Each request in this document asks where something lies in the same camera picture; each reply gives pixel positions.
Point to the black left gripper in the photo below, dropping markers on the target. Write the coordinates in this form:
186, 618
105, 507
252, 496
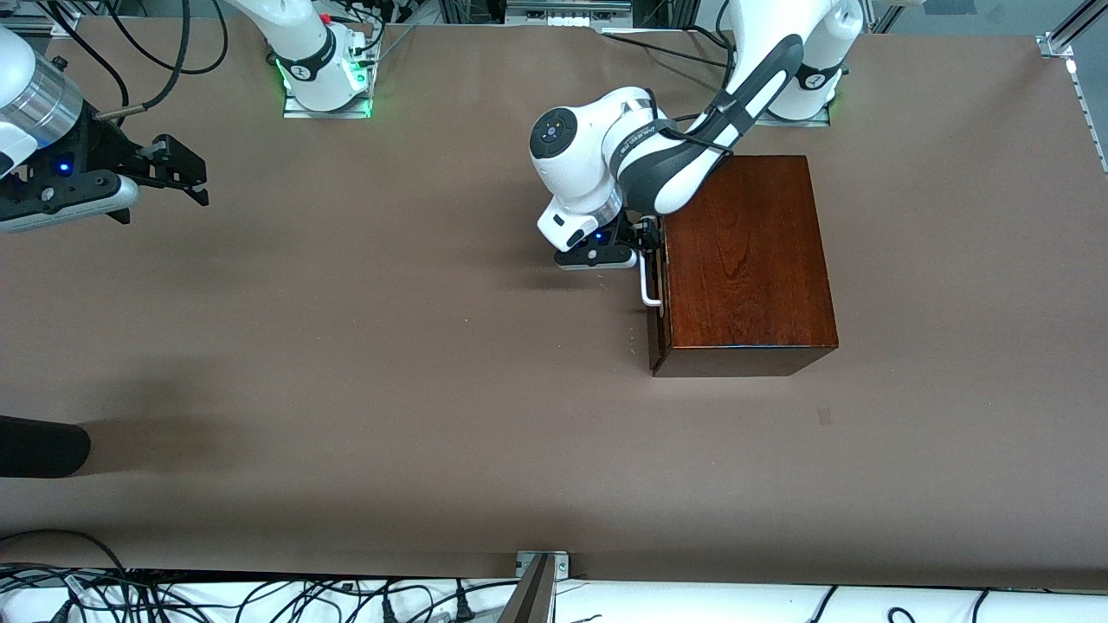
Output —
630, 231

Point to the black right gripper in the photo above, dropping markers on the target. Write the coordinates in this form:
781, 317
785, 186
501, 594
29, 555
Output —
97, 149

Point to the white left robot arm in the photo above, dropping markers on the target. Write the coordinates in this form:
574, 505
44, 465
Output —
571, 164

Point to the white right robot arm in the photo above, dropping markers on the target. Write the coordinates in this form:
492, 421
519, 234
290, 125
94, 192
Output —
303, 43

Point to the dark brown wooden cabinet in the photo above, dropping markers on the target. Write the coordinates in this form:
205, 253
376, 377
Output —
744, 260

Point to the white power strip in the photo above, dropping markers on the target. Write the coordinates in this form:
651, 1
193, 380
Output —
567, 16

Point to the black cylindrical object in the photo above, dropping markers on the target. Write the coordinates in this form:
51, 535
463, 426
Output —
39, 446

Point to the white cloth sheet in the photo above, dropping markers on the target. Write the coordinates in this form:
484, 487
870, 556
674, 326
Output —
692, 606

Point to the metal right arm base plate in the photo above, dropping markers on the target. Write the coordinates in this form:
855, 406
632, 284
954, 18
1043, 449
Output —
325, 113

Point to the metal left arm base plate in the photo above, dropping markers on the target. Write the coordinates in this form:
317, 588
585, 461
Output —
792, 123

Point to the aluminium corner bracket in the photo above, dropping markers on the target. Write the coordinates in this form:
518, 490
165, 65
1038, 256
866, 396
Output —
35, 26

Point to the small aluminium table bracket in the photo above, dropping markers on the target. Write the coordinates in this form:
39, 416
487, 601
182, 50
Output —
558, 562

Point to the dark aluminium post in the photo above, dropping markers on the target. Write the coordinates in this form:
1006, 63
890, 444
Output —
530, 597

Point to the aluminium corner frame profile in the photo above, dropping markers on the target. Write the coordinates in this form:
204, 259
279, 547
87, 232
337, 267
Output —
1060, 39

